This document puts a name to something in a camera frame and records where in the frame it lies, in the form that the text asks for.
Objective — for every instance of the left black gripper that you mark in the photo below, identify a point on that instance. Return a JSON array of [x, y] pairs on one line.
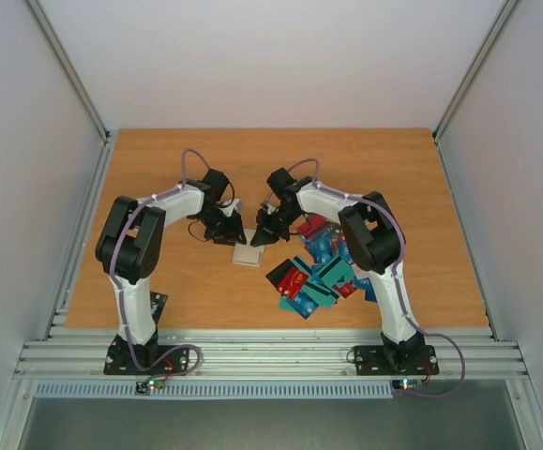
[[232, 234]]

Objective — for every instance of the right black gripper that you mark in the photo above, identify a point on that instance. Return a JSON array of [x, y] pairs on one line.
[[268, 224]]

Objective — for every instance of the beige card holder wallet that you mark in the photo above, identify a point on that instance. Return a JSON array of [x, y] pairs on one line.
[[246, 254]]

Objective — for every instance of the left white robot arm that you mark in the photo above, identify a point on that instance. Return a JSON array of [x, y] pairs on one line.
[[128, 249]]

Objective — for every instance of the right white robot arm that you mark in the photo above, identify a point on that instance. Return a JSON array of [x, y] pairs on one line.
[[372, 236]]

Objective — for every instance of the black card under red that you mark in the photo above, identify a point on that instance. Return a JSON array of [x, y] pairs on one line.
[[279, 273]]

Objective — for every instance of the red card top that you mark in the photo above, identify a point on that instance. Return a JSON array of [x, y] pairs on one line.
[[313, 225]]

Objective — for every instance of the red VIP card left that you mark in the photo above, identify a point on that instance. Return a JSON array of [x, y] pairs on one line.
[[292, 283]]

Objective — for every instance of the blue card centre top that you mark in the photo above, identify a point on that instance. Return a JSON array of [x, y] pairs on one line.
[[320, 248]]

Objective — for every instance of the lone black VIP card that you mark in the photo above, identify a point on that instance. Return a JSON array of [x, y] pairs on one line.
[[157, 304]]

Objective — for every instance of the left small circuit board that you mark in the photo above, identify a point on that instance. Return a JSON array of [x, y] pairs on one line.
[[150, 385]]

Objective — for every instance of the small circuit board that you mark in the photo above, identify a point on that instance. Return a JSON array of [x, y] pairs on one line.
[[407, 384], [150, 385]]

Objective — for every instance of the right small circuit board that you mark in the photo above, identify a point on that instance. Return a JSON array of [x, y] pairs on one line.
[[407, 384]]

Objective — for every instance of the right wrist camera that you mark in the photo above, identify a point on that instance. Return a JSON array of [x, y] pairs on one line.
[[268, 207]]

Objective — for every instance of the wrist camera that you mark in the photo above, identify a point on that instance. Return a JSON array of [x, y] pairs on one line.
[[268, 207], [228, 208]]

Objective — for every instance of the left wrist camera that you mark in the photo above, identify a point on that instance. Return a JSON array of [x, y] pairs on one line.
[[228, 208]]

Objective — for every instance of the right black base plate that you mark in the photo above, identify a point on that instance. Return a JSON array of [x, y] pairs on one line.
[[370, 360]]

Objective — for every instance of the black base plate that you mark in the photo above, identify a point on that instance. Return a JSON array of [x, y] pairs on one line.
[[370, 360], [168, 360]]

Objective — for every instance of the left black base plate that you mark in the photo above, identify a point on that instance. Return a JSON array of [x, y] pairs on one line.
[[168, 360]]

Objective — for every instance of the grey slotted cable duct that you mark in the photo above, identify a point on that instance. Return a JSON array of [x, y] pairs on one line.
[[216, 390]]

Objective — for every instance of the left aluminium frame post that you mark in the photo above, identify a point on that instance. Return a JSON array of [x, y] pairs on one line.
[[46, 29]]

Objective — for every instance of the aluminium frame post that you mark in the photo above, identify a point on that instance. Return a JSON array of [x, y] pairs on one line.
[[497, 27], [46, 29]]

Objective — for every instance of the right aluminium frame post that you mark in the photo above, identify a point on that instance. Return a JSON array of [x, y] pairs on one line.
[[497, 27]]

